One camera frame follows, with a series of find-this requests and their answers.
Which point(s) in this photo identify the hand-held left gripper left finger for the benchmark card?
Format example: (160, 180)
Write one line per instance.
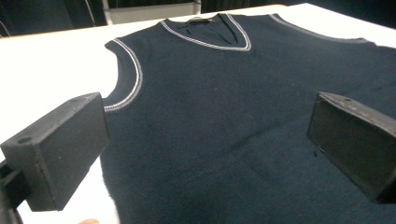
(59, 146)

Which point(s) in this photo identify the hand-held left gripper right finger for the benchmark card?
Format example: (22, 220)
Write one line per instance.
(355, 149)

